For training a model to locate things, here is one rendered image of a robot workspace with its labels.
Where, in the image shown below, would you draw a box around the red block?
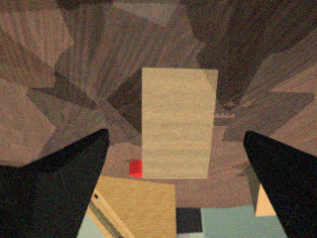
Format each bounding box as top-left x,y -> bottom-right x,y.
129,160 -> 142,178

